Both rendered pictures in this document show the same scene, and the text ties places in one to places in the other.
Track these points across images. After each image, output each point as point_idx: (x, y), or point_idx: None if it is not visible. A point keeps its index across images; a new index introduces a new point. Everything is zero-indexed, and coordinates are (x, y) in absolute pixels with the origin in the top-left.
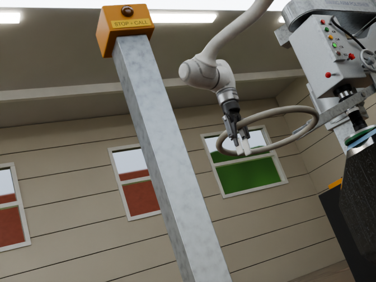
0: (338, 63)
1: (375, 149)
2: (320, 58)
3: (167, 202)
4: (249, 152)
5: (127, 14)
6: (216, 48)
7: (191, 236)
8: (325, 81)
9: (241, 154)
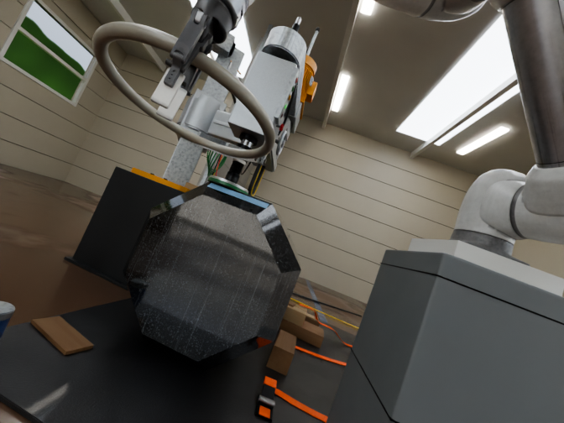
0: (274, 121)
1: (239, 215)
2: (267, 101)
3: None
4: (169, 115)
5: None
6: None
7: None
8: (250, 121)
9: (159, 105)
